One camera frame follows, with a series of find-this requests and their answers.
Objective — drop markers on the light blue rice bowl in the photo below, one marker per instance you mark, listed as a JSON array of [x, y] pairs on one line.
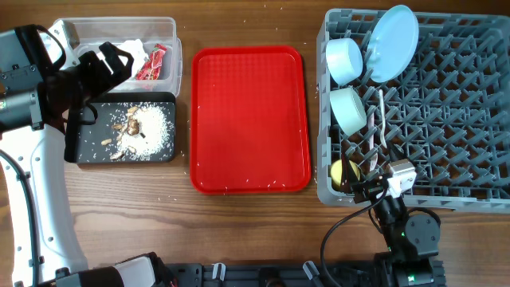
[[344, 60]]

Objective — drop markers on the white crumpled tissue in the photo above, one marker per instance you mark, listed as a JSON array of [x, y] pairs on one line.
[[135, 48]]

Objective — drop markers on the red snack wrapper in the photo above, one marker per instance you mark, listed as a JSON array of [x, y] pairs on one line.
[[152, 67]]

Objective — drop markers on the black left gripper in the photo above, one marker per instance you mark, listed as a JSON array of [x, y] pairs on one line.
[[90, 60]]

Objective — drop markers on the mint green bowl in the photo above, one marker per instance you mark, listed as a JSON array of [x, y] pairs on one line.
[[348, 110]]

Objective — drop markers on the light blue plate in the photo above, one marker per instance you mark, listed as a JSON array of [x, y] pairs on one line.
[[392, 44]]

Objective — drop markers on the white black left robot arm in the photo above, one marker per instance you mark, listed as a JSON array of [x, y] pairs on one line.
[[37, 92]]

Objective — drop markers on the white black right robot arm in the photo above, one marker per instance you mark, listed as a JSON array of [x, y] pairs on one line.
[[412, 235]]

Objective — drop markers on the rice and food scraps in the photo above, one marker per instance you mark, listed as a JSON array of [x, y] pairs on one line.
[[140, 132]]

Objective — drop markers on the black food waste tray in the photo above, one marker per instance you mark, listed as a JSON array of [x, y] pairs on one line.
[[95, 152]]

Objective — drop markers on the red serving tray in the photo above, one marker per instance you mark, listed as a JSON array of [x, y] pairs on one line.
[[248, 121]]

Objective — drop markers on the yellow plastic cup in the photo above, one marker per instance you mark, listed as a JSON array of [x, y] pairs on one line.
[[336, 173]]

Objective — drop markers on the grey dishwasher rack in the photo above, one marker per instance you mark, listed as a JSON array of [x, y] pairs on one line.
[[448, 111]]

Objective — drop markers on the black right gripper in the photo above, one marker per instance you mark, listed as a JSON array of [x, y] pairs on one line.
[[369, 190]]

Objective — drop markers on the white plastic spoon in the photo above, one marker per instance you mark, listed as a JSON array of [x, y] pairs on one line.
[[382, 109]]

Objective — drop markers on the clear plastic waste bin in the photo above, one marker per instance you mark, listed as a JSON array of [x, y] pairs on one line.
[[93, 32]]

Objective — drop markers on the white plastic fork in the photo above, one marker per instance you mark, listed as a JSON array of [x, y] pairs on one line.
[[371, 142]]

